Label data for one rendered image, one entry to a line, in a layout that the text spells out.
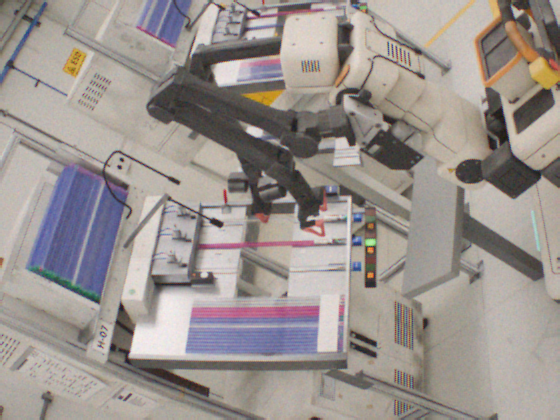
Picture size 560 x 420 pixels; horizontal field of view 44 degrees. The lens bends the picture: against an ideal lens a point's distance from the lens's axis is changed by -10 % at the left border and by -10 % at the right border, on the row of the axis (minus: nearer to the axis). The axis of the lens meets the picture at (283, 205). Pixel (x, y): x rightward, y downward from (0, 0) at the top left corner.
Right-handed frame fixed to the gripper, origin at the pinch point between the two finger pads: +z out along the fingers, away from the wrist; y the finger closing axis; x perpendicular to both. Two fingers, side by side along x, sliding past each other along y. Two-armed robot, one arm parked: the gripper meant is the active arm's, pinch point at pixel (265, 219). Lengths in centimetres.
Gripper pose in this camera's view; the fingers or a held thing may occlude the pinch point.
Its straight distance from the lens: 272.1
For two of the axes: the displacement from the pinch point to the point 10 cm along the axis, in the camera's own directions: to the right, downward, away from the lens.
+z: 1.3, 7.0, 7.0
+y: -0.9, 7.1, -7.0
